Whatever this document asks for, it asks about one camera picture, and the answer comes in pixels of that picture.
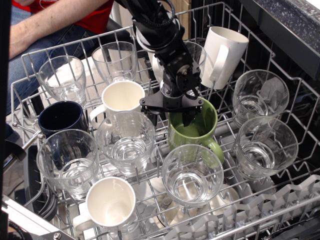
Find clear glass middle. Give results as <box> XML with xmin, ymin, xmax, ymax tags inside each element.
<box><xmin>96</xmin><ymin>111</ymin><xmax>156</xmax><ymax>177</ymax></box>

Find white mug back centre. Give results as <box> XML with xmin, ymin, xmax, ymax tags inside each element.
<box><xmin>148</xmin><ymin>52</ymin><xmax>164</xmax><ymax>84</ymax></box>

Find cream mug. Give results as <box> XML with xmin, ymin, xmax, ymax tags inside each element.
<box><xmin>89</xmin><ymin>80</ymin><xmax>146</xmax><ymax>129</ymax></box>
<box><xmin>72</xmin><ymin>176</ymin><xmax>136</xmax><ymax>231</ymax></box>

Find clear glass right upper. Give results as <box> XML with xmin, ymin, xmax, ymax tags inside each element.
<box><xmin>232</xmin><ymin>69</ymin><xmax>290</xmax><ymax>128</ymax></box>

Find clear glass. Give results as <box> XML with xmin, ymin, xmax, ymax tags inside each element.
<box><xmin>235</xmin><ymin>116</ymin><xmax>299</xmax><ymax>180</ymax></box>
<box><xmin>184</xmin><ymin>41</ymin><xmax>207</xmax><ymax>100</ymax></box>
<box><xmin>36</xmin><ymin>129</ymin><xmax>99</xmax><ymax>200</ymax></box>
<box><xmin>38</xmin><ymin>55</ymin><xmax>87</xmax><ymax>107</ymax></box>
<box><xmin>96</xmin><ymin>111</ymin><xmax>156</xmax><ymax>177</ymax></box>
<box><xmin>161</xmin><ymin>144</ymin><xmax>224</xmax><ymax>209</ymax></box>
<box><xmin>91</xmin><ymin>41</ymin><xmax>137</xmax><ymax>85</ymax></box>
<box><xmin>232</xmin><ymin>69</ymin><xmax>290</xmax><ymax>128</ymax></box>

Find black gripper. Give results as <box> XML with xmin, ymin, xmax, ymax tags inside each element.
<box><xmin>139</xmin><ymin>91</ymin><xmax>204</xmax><ymax>127</ymax></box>

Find cream mug front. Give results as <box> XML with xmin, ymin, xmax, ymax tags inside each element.
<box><xmin>72</xmin><ymin>176</ymin><xmax>136</xmax><ymax>231</ymax></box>

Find grey plastic tine holder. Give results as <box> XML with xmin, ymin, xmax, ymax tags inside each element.
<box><xmin>158</xmin><ymin>174</ymin><xmax>320</xmax><ymax>240</ymax></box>

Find white mug back right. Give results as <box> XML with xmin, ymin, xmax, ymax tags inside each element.
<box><xmin>200</xmin><ymin>26</ymin><xmax>249</xmax><ymax>90</ymax></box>

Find clear glass back centre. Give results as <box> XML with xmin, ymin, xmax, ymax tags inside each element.
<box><xmin>184</xmin><ymin>41</ymin><xmax>207</xmax><ymax>100</ymax></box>

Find clear glass front left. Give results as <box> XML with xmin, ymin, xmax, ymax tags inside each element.
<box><xmin>36</xmin><ymin>129</ymin><xmax>99</xmax><ymax>200</ymax></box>

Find person forearm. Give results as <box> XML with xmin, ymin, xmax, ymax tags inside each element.
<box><xmin>8</xmin><ymin>0</ymin><xmax>107</xmax><ymax>60</ymax></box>

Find grey wire dishwasher rack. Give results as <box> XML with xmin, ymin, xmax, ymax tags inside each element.
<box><xmin>25</xmin><ymin>2</ymin><xmax>320</xmax><ymax>240</ymax></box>

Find green ceramic mug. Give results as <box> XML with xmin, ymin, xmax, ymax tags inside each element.
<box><xmin>167</xmin><ymin>98</ymin><xmax>224</xmax><ymax>163</ymax></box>

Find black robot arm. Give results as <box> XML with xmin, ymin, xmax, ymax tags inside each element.
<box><xmin>119</xmin><ymin>0</ymin><xmax>204</xmax><ymax>127</ymax></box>

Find white mug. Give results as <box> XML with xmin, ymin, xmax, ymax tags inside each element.
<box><xmin>148</xmin><ymin>52</ymin><xmax>164</xmax><ymax>84</ymax></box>
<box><xmin>200</xmin><ymin>26</ymin><xmax>249</xmax><ymax>90</ymax></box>

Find cream mug centre left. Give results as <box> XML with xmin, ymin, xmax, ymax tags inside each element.
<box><xmin>89</xmin><ymin>80</ymin><xmax>146</xmax><ymax>129</ymax></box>

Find clear glass back left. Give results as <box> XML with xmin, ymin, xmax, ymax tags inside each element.
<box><xmin>38</xmin><ymin>55</ymin><xmax>87</xmax><ymax>107</ymax></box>

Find red shirt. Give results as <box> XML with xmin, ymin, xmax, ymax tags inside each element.
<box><xmin>11</xmin><ymin>0</ymin><xmax>114</xmax><ymax>34</ymax></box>

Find clear glass front centre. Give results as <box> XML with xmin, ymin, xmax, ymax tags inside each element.
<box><xmin>161</xmin><ymin>144</ymin><xmax>224</xmax><ymax>209</ymax></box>

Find person leg blue jeans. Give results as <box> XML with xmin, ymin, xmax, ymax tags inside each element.
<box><xmin>6</xmin><ymin>24</ymin><xmax>97</xmax><ymax>115</ymax></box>

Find dark blue mug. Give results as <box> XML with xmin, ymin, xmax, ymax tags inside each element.
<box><xmin>38</xmin><ymin>101</ymin><xmax>89</xmax><ymax>138</ymax></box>

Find clear glass right lower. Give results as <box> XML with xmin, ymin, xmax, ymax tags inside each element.
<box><xmin>235</xmin><ymin>116</ymin><xmax>299</xmax><ymax>180</ymax></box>

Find dark speckled countertop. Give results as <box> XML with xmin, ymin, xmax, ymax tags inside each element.
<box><xmin>239</xmin><ymin>0</ymin><xmax>320</xmax><ymax>80</ymax></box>

